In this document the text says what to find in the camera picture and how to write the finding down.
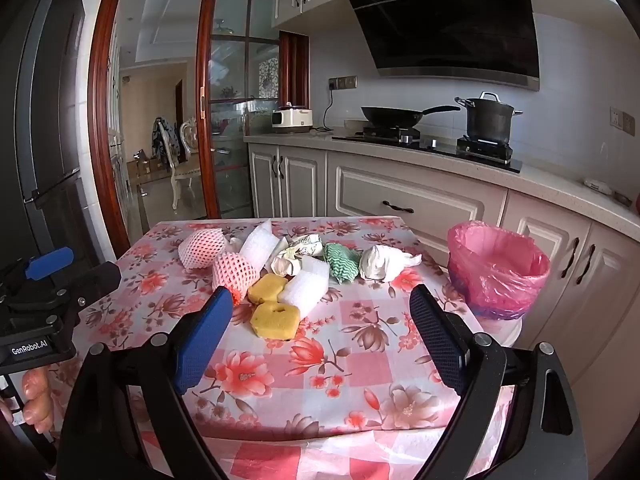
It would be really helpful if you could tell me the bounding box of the black gas stove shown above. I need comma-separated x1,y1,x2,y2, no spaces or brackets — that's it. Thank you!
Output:
331,127,523,173

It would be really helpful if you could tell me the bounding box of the person's left hand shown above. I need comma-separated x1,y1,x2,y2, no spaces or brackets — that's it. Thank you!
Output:
22,366,55,435

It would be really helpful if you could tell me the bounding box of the pink foam fruit net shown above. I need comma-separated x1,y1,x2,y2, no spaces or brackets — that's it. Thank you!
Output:
212,252,261,306
177,227,227,271

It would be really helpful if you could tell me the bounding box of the patterned paper wrapper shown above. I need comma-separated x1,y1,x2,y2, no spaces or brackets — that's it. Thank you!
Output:
287,232,328,261

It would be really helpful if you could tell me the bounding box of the red wooden door frame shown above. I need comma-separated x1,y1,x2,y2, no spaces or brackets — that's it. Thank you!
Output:
87,0,311,256

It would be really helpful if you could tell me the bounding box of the pink-lined trash bin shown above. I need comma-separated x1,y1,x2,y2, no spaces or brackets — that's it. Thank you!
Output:
446,220,551,321

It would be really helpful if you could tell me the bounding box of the white paper bundle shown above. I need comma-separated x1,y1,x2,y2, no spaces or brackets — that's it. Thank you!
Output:
267,237,306,277

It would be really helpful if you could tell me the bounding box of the white round stool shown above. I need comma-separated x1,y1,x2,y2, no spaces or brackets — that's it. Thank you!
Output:
475,310,523,348

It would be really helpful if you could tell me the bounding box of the white foam sheet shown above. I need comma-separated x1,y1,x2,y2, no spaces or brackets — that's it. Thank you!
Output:
277,256,331,318
239,219,282,273

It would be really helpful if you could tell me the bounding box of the pink floral tablecloth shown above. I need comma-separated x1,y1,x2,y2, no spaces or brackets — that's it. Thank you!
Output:
47,216,516,480

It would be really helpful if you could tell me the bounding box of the black power cable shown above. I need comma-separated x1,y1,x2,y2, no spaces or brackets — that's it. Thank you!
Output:
310,85,336,136

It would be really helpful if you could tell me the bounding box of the white dish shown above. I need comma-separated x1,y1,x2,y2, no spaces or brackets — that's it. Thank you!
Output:
582,176,615,196

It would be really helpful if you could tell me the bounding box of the brown cardboard box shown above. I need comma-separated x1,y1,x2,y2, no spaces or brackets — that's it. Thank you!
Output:
131,149,161,173

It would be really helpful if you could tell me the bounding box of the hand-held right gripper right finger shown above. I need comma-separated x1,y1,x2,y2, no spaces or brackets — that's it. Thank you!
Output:
409,284,590,480

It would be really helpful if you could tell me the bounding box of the red framed glass sliding door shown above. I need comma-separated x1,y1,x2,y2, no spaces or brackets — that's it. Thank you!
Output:
196,0,311,218

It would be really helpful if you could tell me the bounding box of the black range hood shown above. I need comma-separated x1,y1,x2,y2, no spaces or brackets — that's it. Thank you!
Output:
340,0,542,92

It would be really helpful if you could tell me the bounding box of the white wall socket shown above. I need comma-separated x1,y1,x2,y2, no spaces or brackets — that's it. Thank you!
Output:
609,106,637,133

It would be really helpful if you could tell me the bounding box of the yellow sponge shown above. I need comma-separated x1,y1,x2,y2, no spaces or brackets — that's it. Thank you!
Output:
247,273,291,306
250,301,301,341

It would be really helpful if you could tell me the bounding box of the black wok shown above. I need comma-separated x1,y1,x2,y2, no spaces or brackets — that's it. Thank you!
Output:
360,104,462,128

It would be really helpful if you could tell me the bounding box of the white cabinet drawer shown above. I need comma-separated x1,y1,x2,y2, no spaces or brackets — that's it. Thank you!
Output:
327,152,508,256

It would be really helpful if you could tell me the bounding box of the green wavy striped cloth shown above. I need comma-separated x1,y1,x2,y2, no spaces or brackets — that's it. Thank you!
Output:
322,242,362,286

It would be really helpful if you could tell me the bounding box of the black refrigerator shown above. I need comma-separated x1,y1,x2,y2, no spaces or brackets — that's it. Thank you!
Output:
0,0,101,281

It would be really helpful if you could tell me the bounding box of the white rice cooker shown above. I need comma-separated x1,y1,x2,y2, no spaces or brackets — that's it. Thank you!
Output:
271,102,315,135

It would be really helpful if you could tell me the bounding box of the dark stock pot with lid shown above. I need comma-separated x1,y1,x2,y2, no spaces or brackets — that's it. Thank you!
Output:
454,91,524,146

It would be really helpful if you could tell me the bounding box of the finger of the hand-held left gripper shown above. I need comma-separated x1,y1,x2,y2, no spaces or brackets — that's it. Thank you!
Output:
30,260,123,321
0,246,76,306

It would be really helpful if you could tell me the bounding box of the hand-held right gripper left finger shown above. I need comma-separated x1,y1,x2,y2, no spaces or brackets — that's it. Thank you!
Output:
57,285,236,480

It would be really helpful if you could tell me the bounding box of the dark patterned cloth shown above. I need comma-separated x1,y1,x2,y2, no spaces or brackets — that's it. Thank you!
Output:
152,120,181,168

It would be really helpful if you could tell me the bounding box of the white ornate dining chair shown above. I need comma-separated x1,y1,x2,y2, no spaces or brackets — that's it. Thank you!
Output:
157,116,201,211

